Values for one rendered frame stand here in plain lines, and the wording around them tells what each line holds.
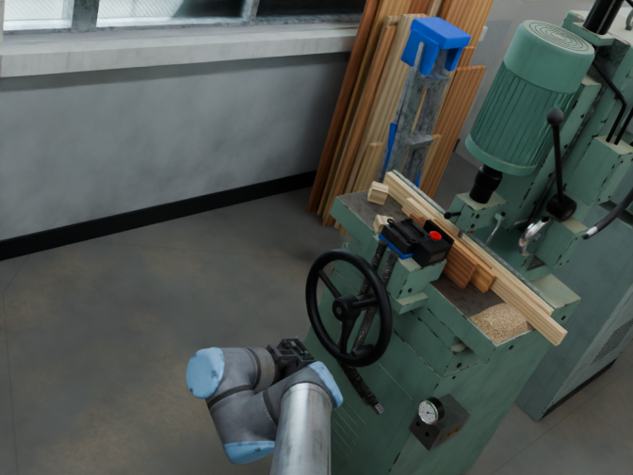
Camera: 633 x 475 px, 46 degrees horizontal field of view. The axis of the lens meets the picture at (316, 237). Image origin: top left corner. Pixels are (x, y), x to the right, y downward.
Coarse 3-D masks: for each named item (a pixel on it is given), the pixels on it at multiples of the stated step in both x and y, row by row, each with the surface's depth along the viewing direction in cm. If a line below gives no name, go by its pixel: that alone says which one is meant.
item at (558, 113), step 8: (552, 112) 152; (560, 112) 152; (552, 120) 152; (560, 120) 152; (552, 128) 156; (560, 160) 166; (560, 168) 169; (560, 176) 172; (560, 184) 174; (560, 192) 178; (552, 200) 183; (560, 200) 181; (568, 200) 182; (552, 208) 183; (560, 208) 182; (568, 208) 182; (560, 216) 182; (568, 216) 185
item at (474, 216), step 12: (468, 192) 188; (456, 204) 185; (468, 204) 183; (480, 204) 185; (492, 204) 186; (504, 204) 189; (456, 216) 186; (468, 216) 183; (480, 216) 185; (492, 216) 189; (468, 228) 185
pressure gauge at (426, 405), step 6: (420, 402) 182; (426, 402) 181; (432, 402) 179; (438, 402) 180; (420, 408) 182; (426, 408) 181; (432, 408) 179; (438, 408) 179; (420, 414) 183; (426, 414) 181; (432, 414) 180; (438, 414) 178; (444, 414) 180; (426, 420) 182; (432, 420) 180; (438, 420) 180
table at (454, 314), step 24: (360, 192) 207; (336, 216) 202; (360, 216) 197; (360, 240) 197; (432, 288) 181; (456, 288) 183; (432, 312) 182; (456, 312) 176; (480, 336) 172; (528, 336) 179
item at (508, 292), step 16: (416, 208) 201; (496, 272) 186; (496, 288) 186; (512, 288) 183; (512, 304) 183; (528, 304) 179; (528, 320) 180; (544, 320) 177; (544, 336) 177; (560, 336) 174
